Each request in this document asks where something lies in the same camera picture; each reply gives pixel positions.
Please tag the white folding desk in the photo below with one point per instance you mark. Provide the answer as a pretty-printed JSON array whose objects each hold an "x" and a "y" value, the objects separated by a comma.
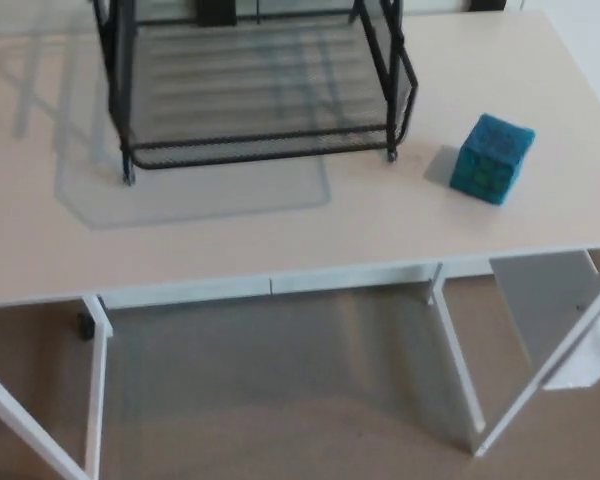
[{"x": 300, "y": 240}]

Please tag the black mesh file tray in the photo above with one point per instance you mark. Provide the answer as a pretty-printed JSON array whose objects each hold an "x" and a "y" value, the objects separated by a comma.
[{"x": 260, "y": 145}]

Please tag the teal plush cube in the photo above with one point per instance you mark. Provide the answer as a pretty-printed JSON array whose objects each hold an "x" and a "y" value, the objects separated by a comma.
[{"x": 490, "y": 157}]

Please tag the black desk caster wheel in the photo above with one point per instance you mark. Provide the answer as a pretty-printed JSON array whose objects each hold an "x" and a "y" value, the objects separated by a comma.
[{"x": 85, "y": 326}]

